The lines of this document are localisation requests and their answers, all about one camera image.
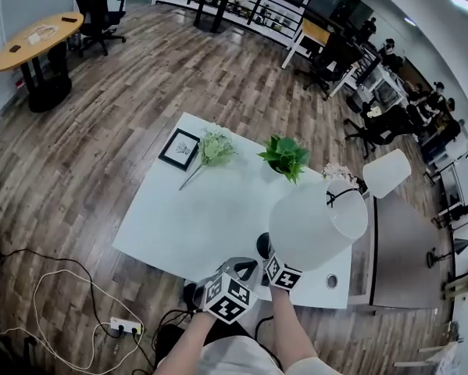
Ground pale pink artificial flowers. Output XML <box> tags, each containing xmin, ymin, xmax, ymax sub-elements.
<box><xmin>321</xmin><ymin>162</ymin><xmax>360</xmax><ymax>190</ymax></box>

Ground white cable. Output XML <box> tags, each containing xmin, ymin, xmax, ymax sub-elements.
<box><xmin>0</xmin><ymin>269</ymin><xmax>145</xmax><ymax>371</ymax></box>

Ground black swivel chair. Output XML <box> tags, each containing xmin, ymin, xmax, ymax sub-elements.
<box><xmin>302</xmin><ymin>32</ymin><xmax>362</xmax><ymax>101</ymax></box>
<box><xmin>343</xmin><ymin>102</ymin><xmax>416</xmax><ymax>160</ymax></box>

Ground pale green artificial flower bouquet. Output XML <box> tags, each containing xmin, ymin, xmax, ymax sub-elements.
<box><xmin>178</xmin><ymin>129</ymin><xmax>240</xmax><ymax>191</ymax></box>

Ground black cable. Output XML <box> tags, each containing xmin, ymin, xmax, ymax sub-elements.
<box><xmin>0</xmin><ymin>248</ymin><xmax>120</xmax><ymax>330</ymax></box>

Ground black picture frame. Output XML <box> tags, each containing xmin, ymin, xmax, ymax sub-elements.
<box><xmin>158</xmin><ymin>127</ymin><xmax>201</xmax><ymax>172</ymax></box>

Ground green potted plant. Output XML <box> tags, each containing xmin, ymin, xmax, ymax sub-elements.
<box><xmin>256</xmin><ymin>134</ymin><xmax>311</xmax><ymax>186</ymax></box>

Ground white rolling board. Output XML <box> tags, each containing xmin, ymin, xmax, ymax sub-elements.
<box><xmin>424</xmin><ymin>142</ymin><xmax>468</xmax><ymax>230</ymax></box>

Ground white frame yellow panel desk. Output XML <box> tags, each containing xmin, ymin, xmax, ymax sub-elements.
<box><xmin>280</xmin><ymin>16</ymin><xmax>333</xmax><ymax>70</ymax></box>

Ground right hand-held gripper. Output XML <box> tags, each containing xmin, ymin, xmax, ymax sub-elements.
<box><xmin>263</xmin><ymin>252</ymin><xmax>303</xmax><ymax>291</ymax></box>

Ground round wooden table black legs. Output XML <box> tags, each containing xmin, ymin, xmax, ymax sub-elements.
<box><xmin>0</xmin><ymin>12</ymin><xmax>85</xmax><ymax>113</ymax></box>

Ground black office chair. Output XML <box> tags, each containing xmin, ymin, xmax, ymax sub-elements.
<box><xmin>72</xmin><ymin>0</ymin><xmax>132</xmax><ymax>58</ymax></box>

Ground black metal railing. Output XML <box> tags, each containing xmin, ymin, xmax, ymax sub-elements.
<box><xmin>154</xmin><ymin>0</ymin><xmax>311</xmax><ymax>51</ymax></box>

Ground black desk lamp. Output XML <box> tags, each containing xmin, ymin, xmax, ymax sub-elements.
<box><xmin>426</xmin><ymin>236</ymin><xmax>468</xmax><ymax>270</ymax></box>

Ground person's white shirt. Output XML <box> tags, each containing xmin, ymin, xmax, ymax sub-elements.
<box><xmin>197</xmin><ymin>334</ymin><xmax>342</xmax><ymax>375</ymax></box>

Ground white power strip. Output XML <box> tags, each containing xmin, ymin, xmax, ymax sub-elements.
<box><xmin>109</xmin><ymin>316</ymin><xmax>145</xmax><ymax>338</ymax></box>

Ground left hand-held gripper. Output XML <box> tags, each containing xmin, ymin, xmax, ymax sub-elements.
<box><xmin>193</xmin><ymin>257</ymin><xmax>259</xmax><ymax>325</ymax></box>

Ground grey desk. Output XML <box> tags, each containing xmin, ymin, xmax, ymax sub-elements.
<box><xmin>368</xmin><ymin>188</ymin><xmax>442</xmax><ymax>311</ymax></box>

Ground person's left forearm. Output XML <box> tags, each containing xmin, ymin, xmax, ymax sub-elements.
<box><xmin>153</xmin><ymin>309</ymin><xmax>220</xmax><ymax>375</ymax></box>

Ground white shade lamp black base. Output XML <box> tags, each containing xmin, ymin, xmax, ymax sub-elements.
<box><xmin>255</xmin><ymin>178</ymin><xmax>370</xmax><ymax>272</ymax></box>

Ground person's right forearm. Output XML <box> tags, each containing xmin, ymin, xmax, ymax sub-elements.
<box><xmin>270</xmin><ymin>284</ymin><xmax>320</xmax><ymax>368</ymax></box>

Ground white charger with cable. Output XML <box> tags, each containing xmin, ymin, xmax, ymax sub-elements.
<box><xmin>25</xmin><ymin>23</ymin><xmax>59</xmax><ymax>47</ymax></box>

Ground small white lampshade lamp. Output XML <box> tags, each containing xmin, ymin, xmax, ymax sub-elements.
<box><xmin>362</xmin><ymin>148</ymin><xmax>413</xmax><ymax>200</ymax></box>

